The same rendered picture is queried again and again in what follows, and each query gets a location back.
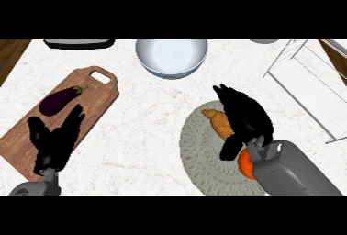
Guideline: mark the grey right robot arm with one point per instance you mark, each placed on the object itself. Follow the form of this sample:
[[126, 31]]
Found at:
[[292, 171]]

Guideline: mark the round orange fruit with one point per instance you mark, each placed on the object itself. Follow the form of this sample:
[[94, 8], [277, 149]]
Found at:
[[246, 163]]

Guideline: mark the dark purple eggplant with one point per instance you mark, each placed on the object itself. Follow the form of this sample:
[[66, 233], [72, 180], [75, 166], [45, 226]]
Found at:
[[58, 101]]

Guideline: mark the white round bowl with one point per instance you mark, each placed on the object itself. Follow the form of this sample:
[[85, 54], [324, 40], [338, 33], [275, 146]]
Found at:
[[172, 57]]

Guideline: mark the brown wooden cutting board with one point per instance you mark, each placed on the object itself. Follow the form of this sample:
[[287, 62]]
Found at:
[[61, 117]]

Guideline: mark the round grey woven placemat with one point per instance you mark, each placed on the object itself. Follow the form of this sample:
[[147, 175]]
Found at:
[[203, 156]]

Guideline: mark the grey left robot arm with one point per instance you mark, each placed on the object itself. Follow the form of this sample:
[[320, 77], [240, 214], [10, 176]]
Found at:
[[44, 185]]

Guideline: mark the grey round object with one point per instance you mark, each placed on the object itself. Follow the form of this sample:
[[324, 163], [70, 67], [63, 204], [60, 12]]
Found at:
[[264, 41]]

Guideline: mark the golden brown croissant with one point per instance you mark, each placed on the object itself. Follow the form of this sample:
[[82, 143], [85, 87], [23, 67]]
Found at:
[[221, 123]]

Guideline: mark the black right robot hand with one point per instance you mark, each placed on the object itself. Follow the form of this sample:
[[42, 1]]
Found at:
[[246, 116]]

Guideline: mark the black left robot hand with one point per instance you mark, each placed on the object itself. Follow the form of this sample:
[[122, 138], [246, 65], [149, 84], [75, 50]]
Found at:
[[57, 139]]

